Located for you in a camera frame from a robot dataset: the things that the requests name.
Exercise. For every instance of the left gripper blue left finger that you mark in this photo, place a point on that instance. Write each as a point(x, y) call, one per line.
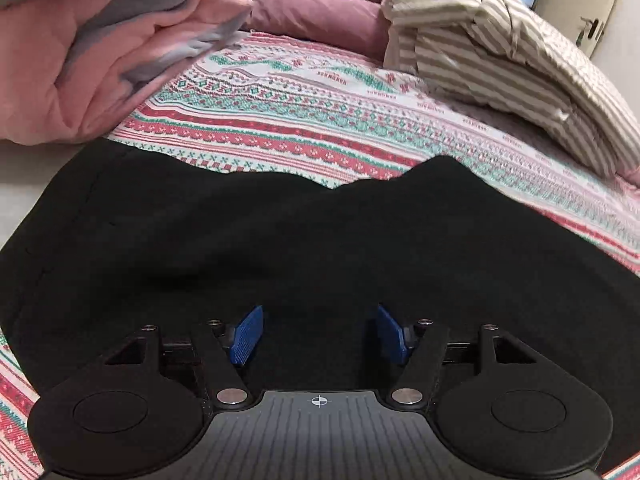
point(222, 349)

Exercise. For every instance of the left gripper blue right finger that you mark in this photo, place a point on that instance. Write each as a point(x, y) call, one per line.
point(419, 348)

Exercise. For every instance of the black pants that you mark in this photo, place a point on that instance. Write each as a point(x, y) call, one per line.
point(123, 237)

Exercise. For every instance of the patterned nordic bed sheet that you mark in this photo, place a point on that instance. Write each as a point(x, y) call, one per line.
point(284, 106)

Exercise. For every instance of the striped beige folded blanket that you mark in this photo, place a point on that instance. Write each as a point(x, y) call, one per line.
point(500, 54)

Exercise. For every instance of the dusty pink comforter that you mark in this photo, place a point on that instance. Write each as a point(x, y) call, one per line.
point(354, 25)

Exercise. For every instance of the pink fleece blanket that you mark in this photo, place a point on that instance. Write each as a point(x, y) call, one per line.
point(72, 70)

